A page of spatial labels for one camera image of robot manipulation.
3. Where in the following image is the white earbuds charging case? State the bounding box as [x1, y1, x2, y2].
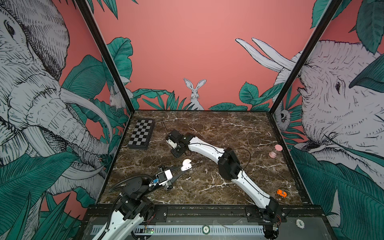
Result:
[180, 159, 192, 172]

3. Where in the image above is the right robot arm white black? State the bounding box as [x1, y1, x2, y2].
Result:
[166, 130, 282, 223]

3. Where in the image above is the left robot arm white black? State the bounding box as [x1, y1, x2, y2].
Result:
[93, 159, 192, 240]

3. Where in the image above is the black white checkerboard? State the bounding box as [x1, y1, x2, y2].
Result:
[127, 119, 155, 150]

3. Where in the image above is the pink hourglass timer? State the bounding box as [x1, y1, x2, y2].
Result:
[269, 144, 283, 159]

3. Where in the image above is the small orange toy car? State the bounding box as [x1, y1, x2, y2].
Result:
[277, 189, 288, 198]

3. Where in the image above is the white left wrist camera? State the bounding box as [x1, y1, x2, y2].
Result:
[150, 170, 173, 187]

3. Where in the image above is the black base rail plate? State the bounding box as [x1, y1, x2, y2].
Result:
[80, 204, 323, 231]

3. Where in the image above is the white slotted cable duct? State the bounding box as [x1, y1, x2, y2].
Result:
[89, 224, 265, 236]

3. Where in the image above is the black metal frame post left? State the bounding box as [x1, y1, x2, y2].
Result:
[75, 0, 135, 114]

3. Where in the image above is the black metal frame post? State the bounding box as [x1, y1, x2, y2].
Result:
[269, 0, 342, 115]
[75, 0, 135, 114]

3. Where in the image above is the black metal frame post right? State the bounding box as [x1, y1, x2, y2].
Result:
[269, 0, 342, 115]

